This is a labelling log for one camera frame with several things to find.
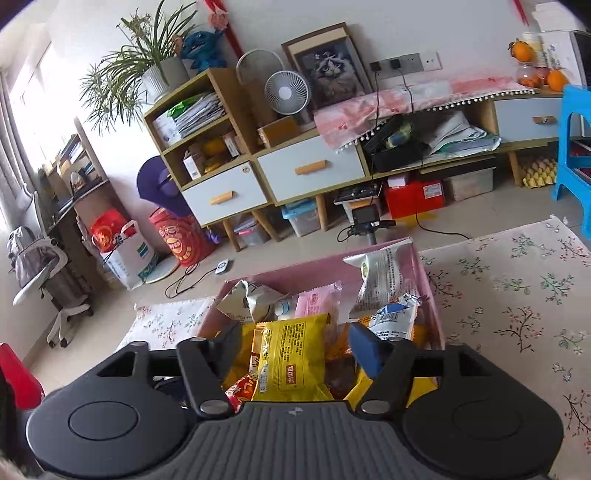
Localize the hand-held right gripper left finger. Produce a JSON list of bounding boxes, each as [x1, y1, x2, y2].
[[88, 322, 243, 417]]

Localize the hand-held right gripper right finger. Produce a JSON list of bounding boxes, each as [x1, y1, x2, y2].
[[348, 322, 502, 415]]

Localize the large yellow snack packet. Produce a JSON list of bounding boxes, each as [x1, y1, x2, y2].
[[344, 364, 438, 409], [222, 323, 260, 388]]

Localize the orange cracker packet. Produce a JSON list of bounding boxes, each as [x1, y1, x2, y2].
[[325, 323, 357, 365]]

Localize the white bread packet blue print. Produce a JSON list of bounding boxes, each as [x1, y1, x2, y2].
[[368, 294, 422, 342]]

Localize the red flower-print snack packet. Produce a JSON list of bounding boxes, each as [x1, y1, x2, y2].
[[225, 369, 258, 412]]

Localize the walnut print white packet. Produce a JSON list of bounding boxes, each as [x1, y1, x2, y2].
[[216, 281, 293, 326]]

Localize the yellow packet dark label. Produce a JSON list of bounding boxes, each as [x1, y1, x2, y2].
[[252, 314, 334, 402]]

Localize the pink wafer packet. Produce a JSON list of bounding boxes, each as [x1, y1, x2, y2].
[[295, 282, 342, 319]]

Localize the white packet green logo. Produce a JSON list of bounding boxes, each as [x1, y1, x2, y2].
[[344, 244, 421, 320]]

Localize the pink cardboard box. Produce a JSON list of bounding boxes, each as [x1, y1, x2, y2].
[[198, 237, 447, 411]]

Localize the white round floor base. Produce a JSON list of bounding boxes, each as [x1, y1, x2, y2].
[[143, 256, 180, 283]]

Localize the red cartoon bucket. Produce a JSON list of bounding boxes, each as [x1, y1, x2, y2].
[[148, 207, 215, 268]]

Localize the black device on stand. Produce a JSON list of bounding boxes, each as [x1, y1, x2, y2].
[[342, 208, 398, 247]]

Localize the white shopping bag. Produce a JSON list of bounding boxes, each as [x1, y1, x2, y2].
[[100, 220, 160, 291]]

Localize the clear storage box blue lid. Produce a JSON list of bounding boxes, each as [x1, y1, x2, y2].
[[281, 199, 320, 237]]

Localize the red storage box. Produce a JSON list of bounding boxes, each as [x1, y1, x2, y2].
[[384, 179, 446, 220]]

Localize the pale blue drawer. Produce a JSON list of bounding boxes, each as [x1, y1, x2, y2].
[[493, 97, 568, 141], [256, 143, 368, 204], [182, 161, 269, 227]]

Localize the red gold gift bag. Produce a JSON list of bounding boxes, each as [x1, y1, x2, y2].
[[90, 209, 130, 252]]

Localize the small white carton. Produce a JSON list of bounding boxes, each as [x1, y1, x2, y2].
[[183, 150, 204, 181]]

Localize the translucent storage box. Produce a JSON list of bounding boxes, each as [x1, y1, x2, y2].
[[445, 167, 495, 202]]

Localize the yellow plush item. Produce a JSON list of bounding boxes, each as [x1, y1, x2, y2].
[[201, 138, 227, 174]]

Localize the black box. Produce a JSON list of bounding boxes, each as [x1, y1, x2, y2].
[[362, 115, 428, 172]]

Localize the white office chair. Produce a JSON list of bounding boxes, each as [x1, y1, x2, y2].
[[7, 191, 93, 349]]

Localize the wooden desk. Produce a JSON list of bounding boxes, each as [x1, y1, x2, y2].
[[39, 115, 122, 296]]

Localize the wooden drawer cabinet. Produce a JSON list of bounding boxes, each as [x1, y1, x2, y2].
[[254, 124, 376, 232]]

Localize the red cloth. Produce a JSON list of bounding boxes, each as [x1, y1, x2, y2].
[[0, 344, 45, 411]]

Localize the brown cardboard box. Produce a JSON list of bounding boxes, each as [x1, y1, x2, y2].
[[257, 115, 302, 147]]

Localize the wooden tv stand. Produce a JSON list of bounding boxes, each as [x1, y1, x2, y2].
[[360, 88, 573, 186]]

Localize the wooden shelf cabinet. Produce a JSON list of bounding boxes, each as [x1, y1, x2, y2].
[[143, 68, 274, 252]]

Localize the stack of papers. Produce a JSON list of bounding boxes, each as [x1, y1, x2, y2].
[[152, 92, 227, 141]]

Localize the pink tasselled cloth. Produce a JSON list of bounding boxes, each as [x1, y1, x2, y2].
[[314, 76, 539, 149]]

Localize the pile of white papers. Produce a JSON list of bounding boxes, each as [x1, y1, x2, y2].
[[422, 111, 502, 155]]

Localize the egg tray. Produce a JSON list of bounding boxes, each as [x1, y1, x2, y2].
[[519, 157, 559, 189]]

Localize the white desk fan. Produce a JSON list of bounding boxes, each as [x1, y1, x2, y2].
[[264, 70, 315, 127]]

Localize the framed cat picture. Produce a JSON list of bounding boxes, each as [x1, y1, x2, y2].
[[281, 23, 375, 112]]

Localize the potted green plant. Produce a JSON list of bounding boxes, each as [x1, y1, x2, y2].
[[78, 0, 192, 125]]

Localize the blue plastic stool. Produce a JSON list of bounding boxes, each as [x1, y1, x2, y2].
[[551, 84, 591, 201]]

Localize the blue plush toy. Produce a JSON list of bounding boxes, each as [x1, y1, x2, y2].
[[180, 30, 229, 70]]

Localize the bag of oranges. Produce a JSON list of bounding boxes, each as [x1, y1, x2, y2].
[[517, 62, 548, 88]]

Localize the red knot ornament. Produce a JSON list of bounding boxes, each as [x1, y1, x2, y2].
[[205, 0, 242, 55]]

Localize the black floor cable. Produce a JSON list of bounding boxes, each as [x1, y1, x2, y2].
[[166, 259, 234, 300]]

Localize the white wire fan guard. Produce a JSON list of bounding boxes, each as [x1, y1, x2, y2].
[[236, 48, 286, 89]]

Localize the wall power outlets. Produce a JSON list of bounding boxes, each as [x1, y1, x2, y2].
[[369, 52, 441, 77]]

